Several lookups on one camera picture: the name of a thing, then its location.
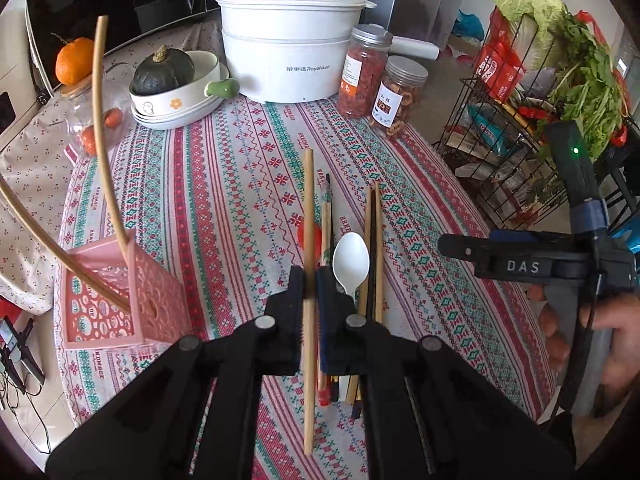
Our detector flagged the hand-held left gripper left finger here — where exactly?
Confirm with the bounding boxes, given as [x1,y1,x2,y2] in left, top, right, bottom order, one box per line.
[45,265,306,480]

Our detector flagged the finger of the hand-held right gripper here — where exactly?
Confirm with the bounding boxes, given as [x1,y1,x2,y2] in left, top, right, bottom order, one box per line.
[438,230,586,282]

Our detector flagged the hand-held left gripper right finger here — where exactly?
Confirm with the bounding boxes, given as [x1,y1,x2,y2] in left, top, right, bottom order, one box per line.
[316,270,576,480]

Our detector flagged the black chopstick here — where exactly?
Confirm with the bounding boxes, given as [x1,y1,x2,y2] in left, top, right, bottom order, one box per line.
[351,240,377,420]

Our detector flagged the white plastic spoon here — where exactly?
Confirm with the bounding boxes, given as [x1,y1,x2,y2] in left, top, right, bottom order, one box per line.
[332,232,371,311]

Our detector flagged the brown wooden chopstick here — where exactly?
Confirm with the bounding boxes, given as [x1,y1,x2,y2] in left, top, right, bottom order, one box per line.
[349,186,374,403]
[374,181,385,325]

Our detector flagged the patterned wooden chopstick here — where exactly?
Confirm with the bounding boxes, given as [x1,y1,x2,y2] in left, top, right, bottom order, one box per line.
[318,195,335,407]

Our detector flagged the light wooden chopstick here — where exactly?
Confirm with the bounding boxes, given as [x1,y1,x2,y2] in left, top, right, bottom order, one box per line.
[301,149,319,456]

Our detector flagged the dark wooden chopstick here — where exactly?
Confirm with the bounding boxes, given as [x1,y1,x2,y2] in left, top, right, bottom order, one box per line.
[325,174,342,404]

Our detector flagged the pink plastic utensil basket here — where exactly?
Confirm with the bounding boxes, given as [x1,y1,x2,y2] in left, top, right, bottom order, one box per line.
[59,230,193,352]

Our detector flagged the person's right hand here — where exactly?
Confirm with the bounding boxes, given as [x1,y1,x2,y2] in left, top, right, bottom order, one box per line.
[529,285,640,413]

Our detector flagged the red chili packets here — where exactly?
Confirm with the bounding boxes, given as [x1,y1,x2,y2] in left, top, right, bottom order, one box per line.
[516,104,552,122]

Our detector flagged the yellow snack packet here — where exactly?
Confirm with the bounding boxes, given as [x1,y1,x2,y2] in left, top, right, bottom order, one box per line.
[504,104,531,132]

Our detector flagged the blue snack packet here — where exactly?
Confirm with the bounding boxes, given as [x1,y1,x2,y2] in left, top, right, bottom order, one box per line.
[470,110,517,157]

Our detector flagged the leafy green vegetables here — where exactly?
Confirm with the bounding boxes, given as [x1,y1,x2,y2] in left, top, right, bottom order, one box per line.
[544,10,629,157]

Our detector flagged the red snack packets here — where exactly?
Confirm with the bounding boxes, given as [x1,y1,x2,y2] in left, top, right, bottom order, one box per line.
[472,10,527,104]

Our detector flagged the patterned woven tablecloth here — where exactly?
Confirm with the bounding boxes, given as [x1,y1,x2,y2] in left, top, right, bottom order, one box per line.
[52,95,561,480]

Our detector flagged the napa cabbage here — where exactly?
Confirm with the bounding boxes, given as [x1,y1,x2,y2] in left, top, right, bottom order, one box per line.
[489,0,569,52]

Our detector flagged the blue plastic bag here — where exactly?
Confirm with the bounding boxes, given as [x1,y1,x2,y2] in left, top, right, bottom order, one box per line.
[452,10,486,41]

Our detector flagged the jar of dried fruit slices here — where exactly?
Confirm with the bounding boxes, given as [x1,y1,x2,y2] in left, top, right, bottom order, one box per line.
[370,55,429,140]

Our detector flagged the white plate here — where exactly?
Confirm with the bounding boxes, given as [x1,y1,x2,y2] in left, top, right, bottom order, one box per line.
[131,94,224,131]

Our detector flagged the jar of red dried berries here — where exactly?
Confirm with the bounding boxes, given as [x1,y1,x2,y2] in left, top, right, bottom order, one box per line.
[336,24,394,120]

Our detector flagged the long bamboo chopstick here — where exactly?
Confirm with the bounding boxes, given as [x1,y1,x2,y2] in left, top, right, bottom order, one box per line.
[0,180,131,312]
[91,15,133,261]

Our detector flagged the white electric pot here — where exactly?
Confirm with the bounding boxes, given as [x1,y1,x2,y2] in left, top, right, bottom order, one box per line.
[215,0,377,105]

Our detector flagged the dark green pumpkin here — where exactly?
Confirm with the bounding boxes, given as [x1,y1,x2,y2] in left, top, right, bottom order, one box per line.
[132,44,196,97]

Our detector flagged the clear glass container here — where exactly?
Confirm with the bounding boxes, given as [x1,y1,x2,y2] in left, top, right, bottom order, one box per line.
[45,60,137,162]

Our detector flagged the orange mandarin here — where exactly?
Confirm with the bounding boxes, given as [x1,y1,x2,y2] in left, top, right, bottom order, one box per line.
[55,35,96,86]

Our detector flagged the black microwave oven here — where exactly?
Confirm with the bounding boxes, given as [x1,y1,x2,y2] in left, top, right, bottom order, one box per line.
[25,0,211,97]

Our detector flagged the black wire rack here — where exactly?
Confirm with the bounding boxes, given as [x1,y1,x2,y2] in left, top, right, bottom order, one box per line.
[432,5,640,235]

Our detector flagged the white casserole dish green handle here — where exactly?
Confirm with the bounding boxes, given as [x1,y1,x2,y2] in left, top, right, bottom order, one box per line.
[129,50,240,117]

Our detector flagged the black cables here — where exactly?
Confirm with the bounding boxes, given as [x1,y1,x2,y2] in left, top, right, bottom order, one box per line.
[0,315,52,457]

